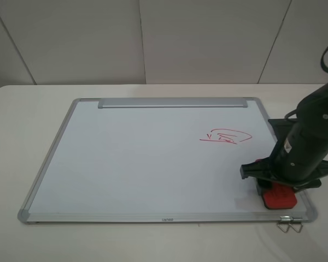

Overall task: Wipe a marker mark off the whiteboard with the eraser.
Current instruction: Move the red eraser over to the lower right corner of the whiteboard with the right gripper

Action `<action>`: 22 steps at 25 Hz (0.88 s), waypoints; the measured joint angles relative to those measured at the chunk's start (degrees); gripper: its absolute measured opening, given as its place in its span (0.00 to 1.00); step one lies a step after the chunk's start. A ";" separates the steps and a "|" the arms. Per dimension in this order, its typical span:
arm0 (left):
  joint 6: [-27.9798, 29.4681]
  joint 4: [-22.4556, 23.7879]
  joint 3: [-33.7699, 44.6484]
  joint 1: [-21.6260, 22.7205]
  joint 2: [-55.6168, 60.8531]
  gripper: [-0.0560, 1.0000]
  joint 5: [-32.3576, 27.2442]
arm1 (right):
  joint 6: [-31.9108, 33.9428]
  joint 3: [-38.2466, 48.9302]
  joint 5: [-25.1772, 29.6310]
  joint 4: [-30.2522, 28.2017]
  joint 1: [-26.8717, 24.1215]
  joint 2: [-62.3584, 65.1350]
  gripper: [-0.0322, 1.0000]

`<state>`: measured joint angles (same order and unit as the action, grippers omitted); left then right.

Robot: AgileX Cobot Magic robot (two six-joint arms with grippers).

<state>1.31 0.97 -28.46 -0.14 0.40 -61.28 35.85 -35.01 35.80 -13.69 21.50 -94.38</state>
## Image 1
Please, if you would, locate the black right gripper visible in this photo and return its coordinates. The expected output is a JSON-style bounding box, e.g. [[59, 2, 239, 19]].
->
[[239, 118, 328, 196]]

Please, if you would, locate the red whiteboard eraser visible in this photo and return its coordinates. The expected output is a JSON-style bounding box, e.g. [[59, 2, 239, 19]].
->
[[260, 182, 297, 210]]

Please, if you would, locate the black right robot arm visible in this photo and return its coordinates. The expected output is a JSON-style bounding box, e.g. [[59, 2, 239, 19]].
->
[[240, 83, 328, 193]]

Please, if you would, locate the white aluminium-framed whiteboard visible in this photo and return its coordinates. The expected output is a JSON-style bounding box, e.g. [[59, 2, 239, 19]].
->
[[17, 98, 317, 223]]

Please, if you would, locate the left metal binder clip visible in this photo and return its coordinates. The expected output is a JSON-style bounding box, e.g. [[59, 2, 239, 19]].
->
[[277, 216, 292, 233]]

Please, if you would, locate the metal binder clip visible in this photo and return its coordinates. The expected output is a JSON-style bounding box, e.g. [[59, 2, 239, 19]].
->
[[277, 216, 292, 233], [289, 216, 303, 234]]

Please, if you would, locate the right metal binder clip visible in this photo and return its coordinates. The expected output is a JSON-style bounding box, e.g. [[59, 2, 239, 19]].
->
[[289, 216, 303, 234]]

